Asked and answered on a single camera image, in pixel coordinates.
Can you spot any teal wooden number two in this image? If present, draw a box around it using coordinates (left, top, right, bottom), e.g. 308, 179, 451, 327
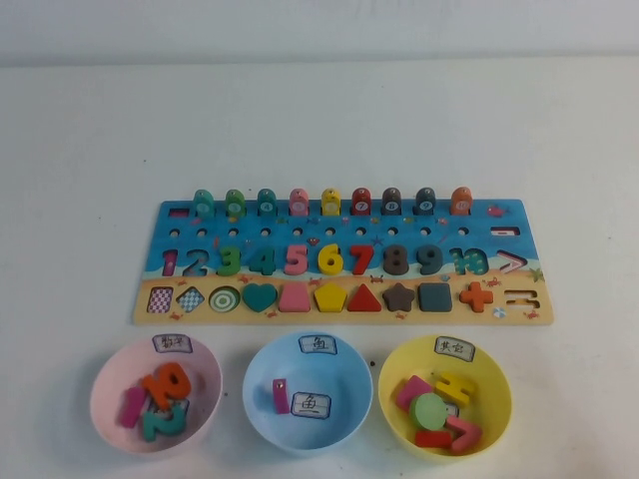
139, 404, 186, 443

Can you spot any wooden number puzzle board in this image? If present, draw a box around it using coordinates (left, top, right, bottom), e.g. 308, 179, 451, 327
132, 199, 556, 328

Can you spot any yellow fish piece numbered six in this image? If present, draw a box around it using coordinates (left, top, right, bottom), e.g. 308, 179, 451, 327
320, 187, 342, 218

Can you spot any pink fish piece numbered five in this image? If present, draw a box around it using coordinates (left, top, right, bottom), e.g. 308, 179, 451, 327
289, 188, 312, 218

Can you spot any red fish piece numbered seven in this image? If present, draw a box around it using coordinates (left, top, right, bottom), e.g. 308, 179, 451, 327
350, 187, 373, 218

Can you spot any yellow wooden pentagon piece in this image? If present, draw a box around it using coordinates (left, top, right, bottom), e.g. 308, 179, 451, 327
314, 283, 348, 313

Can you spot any teal fish piece numbered four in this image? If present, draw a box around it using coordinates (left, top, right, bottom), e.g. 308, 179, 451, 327
257, 188, 279, 218

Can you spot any pink wooden trapezoid piece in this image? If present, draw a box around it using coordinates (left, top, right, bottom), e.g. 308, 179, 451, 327
278, 283, 313, 314

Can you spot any red wooden triangle piece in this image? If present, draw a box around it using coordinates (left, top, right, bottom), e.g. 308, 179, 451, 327
346, 282, 383, 313

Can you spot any brown fish piece numbered eight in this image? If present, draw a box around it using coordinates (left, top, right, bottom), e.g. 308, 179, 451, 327
381, 187, 404, 218

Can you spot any teal wooden heart piece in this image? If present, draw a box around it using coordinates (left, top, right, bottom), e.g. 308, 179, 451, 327
242, 282, 279, 313

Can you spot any green fish piece numbered three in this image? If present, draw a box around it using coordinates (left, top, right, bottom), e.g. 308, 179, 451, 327
224, 188, 248, 219

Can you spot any brown wooden star piece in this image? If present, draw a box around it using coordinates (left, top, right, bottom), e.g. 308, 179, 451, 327
382, 282, 417, 312

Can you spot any handwritten label on blue bowl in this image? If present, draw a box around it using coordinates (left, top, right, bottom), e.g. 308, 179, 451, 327
298, 334, 339, 356
291, 391, 333, 421

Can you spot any slate fish piece numbered nine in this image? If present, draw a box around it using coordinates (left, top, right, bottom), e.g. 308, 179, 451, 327
414, 187, 437, 218

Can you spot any teal-green fish piece numbered two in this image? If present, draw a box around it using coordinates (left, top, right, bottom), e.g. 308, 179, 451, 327
193, 189, 216, 219

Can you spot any slate wooden square piece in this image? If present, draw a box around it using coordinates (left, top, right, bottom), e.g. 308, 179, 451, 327
417, 282, 453, 313

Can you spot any light blue plastic bowl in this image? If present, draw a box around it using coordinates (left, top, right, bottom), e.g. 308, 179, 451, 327
242, 329, 374, 458

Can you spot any orange fish piece numbered ten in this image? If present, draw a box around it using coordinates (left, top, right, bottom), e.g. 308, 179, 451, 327
450, 187, 473, 217

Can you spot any magenta fish piece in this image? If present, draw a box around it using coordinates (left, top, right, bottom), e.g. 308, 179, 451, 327
272, 378, 292, 416

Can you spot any orange wooden plus piece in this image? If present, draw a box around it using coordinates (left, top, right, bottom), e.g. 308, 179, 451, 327
458, 281, 495, 312

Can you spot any pink wooden square piece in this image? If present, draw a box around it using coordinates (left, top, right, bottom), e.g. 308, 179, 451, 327
395, 374, 435, 413

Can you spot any pink plastic bowl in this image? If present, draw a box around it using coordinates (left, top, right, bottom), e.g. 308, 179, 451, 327
89, 334, 224, 454

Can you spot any handwritten label on pink bowl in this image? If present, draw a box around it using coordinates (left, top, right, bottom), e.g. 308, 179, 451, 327
152, 334, 194, 355

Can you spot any yellow wooden equals piece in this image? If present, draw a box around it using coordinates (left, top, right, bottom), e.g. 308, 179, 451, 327
432, 371, 476, 402

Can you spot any green wooden circle piece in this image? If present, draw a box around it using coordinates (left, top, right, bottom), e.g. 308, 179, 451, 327
408, 392, 450, 432

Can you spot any red wooden minus piece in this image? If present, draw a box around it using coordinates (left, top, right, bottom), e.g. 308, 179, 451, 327
413, 429, 455, 449

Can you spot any yellow plastic bowl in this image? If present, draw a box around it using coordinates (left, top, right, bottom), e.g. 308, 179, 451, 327
377, 333, 514, 458

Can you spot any pink wooden greater-than piece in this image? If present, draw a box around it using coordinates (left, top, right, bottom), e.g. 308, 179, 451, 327
445, 415, 484, 453

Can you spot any yellow wooden number six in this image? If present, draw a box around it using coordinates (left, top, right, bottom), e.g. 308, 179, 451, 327
317, 243, 344, 277

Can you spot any pink wooden number five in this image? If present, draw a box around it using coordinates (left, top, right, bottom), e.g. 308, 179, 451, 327
284, 244, 312, 277

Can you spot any red wooden number seven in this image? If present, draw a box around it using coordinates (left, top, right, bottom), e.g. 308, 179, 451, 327
348, 243, 376, 277

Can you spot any teal wooden number four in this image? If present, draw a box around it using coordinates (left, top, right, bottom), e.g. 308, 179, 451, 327
248, 245, 278, 277

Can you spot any brown wooden number eight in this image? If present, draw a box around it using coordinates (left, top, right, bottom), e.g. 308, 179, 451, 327
382, 243, 411, 277

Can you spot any green wooden number three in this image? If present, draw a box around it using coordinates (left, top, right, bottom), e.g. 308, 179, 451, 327
218, 244, 245, 277

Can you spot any slate wooden number nine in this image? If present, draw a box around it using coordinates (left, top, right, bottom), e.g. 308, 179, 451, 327
416, 243, 444, 277

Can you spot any orange wooden number ten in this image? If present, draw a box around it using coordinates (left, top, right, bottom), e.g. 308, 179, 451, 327
142, 362, 193, 412

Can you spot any magenta wooden number one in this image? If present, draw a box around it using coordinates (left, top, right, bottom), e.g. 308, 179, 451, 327
117, 386, 147, 429

